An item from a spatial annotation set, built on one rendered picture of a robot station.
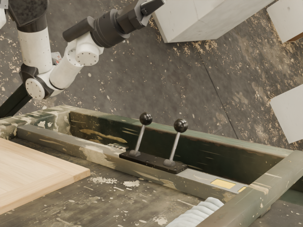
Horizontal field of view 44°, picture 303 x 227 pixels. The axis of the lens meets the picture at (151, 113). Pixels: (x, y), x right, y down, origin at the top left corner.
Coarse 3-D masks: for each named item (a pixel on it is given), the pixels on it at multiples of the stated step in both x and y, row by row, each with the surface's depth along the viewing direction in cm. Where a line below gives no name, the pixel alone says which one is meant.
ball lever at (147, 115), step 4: (144, 112) 105; (148, 112) 105; (140, 116) 105; (144, 116) 104; (148, 116) 104; (140, 120) 105; (144, 120) 104; (148, 120) 104; (144, 124) 105; (148, 124) 105; (144, 128) 105; (140, 132) 105; (140, 136) 104; (140, 140) 104; (136, 144) 104; (136, 148) 104; (132, 152) 103; (136, 152) 103; (136, 156) 103
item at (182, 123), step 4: (176, 120) 97; (180, 120) 97; (184, 120) 97; (176, 124) 96; (180, 124) 96; (184, 124) 96; (176, 128) 97; (180, 128) 96; (184, 128) 96; (180, 132) 97; (176, 136) 97; (176, 140) 97; (176, 144) 97; (172, 148) 97; (172, 152) 96; (172, 156) 96; (168, 160) 96; (172, 160) 96; (164, 164) 96; (168, 164) 95; (172, 164) 95
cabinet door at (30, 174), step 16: (0, 144) 127; (16, 144) 126; (0, 160) 113; (16, 160) 113; (32, 160) 111; (48, 160) 111; (64, 160) 110; (0, 176) 102; (16, 176) 101; (32, 176) 101; (48, 176) 100; (64, 176) 99; (80, 176) 101; (0, 192) 92; (16, 192) 91; (32, 192) 91; (48, 192) 94; (0, 208) 85
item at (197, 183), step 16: (32, 128) 136; (48, 144) 127; (64, 144) 121; (80, 144) 117; (96, 144) 117; (96, 160) 112; (112, 160) 107; (128, 160) 103; (144, 176) 100; (160, 176) 96; (176, 176) 92; (192, 176) 91; (208, 176) 91; (192, 192) 90; (208, 192) 87; (224, 192) 84
